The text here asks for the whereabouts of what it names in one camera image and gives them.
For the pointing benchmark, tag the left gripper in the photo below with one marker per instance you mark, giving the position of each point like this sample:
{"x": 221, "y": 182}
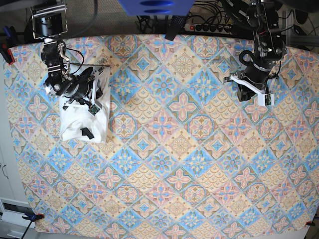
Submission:
{"x": 247, "y": 89}

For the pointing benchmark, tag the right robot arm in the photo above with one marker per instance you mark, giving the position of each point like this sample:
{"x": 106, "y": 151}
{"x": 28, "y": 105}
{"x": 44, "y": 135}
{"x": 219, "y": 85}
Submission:
{"x": 48, "y": 23}

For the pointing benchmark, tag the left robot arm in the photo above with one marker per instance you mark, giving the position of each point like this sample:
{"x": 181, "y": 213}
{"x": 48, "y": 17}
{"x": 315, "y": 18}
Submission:
{"x": 269, "y": 48}

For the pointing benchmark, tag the white cabinet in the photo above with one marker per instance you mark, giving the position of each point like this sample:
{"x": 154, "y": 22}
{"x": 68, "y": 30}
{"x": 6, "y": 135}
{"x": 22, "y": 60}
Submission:
{"x": 11, "y": 189}

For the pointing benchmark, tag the black power strip red switch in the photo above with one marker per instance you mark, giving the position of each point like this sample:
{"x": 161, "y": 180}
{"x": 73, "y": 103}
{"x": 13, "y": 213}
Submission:
{"x": 208, "y": 28}

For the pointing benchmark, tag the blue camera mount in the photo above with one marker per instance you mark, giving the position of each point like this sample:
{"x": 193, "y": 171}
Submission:
{"x": 156, "y": 7}

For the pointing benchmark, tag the orange clamp right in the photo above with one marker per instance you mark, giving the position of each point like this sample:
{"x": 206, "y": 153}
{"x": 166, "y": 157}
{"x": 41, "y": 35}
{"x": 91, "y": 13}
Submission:
{"x": 311, "y": 224}

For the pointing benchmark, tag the red blue clamp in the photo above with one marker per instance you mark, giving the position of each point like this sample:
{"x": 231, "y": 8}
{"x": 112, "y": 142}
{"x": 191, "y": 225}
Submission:
{"x": 5, "y": 47}

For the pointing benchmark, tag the white printed T-shirt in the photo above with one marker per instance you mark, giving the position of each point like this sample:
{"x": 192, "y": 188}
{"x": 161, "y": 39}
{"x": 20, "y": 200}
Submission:
{"x": 76, "y": 120}

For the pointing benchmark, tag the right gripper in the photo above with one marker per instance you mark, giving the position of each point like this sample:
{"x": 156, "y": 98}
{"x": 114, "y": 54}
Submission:
{"x": 85, "y": 91}

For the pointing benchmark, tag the patterned tablecloth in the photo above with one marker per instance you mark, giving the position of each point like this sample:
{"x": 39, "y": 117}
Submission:
{"x": 183, "y": 157}

